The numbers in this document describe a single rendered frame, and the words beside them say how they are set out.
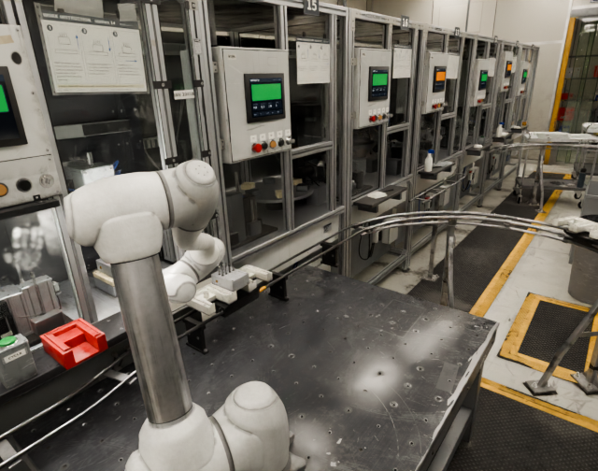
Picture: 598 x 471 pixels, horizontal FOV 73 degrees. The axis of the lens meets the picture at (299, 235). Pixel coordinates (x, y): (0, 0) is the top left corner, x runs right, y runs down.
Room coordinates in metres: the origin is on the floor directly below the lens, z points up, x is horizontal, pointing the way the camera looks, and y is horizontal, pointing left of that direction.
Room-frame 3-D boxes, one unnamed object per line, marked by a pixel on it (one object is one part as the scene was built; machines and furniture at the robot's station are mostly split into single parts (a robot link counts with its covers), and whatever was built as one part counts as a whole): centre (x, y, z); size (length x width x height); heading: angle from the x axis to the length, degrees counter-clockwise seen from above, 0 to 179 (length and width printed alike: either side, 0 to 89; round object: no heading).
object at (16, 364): (0.95, 0.81, 0.97); 0.08 x 0.08 x 0.12; 52
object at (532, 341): (2.34, -1.75, 0.01); 1.00 x 0.55 x 0.01; 142
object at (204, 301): (1.53, 0.29, 0.84); 0.36 x 0.14 x 0.10; 142
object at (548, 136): (5.35, -3.44, 0.48); 0.88 x 0.56 x 0.96; 70
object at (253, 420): (0.80, 0.13, 0.85); 0.18 x 0.16 x 0.22; 122
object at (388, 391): (1.22, 0.03, 0.66); 1.50 x 1.06 x 0.04; 142
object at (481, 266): (4.74, -2.69, 0.01); 5.85 x 0.59 x 0.01; 142
